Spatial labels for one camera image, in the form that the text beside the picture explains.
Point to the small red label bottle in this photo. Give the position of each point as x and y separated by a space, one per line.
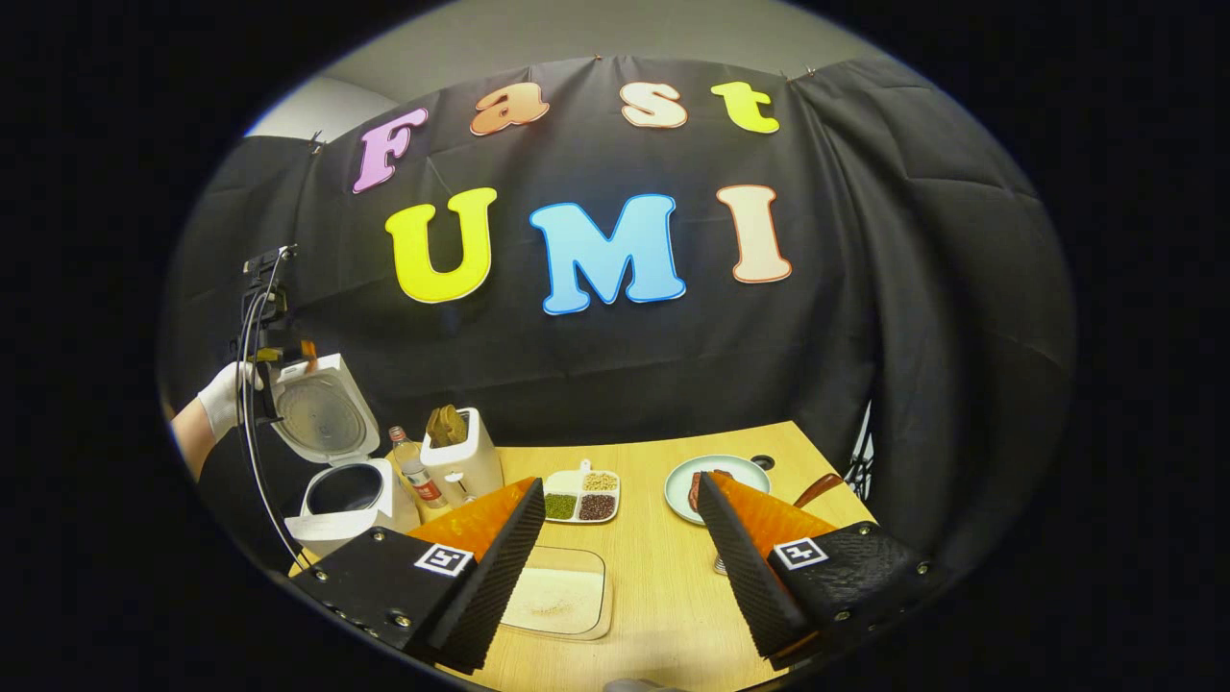
418 476

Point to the pale green plate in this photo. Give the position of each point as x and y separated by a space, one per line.
677 490

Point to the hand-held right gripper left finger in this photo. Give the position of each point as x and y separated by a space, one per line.
495 586

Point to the white toaster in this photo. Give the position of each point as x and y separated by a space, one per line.
471 471

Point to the black backdrop cloth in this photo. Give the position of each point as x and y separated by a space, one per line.
865 288

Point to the shallow tray of rice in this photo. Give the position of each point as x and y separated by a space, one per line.
562 596

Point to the white rice cooker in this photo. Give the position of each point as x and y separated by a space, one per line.
336 509

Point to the divided white grain dish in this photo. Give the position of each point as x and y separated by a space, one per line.
581 495

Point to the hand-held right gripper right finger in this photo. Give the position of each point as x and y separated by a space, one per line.
745 586

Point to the metal tripod stand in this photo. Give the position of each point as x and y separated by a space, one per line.
863 442

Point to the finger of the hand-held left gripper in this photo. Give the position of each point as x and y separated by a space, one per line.
308 358

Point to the brown toast slice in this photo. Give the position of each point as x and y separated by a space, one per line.
436 431
455 423

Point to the brown wooden spoon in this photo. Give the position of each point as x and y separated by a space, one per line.
817 490

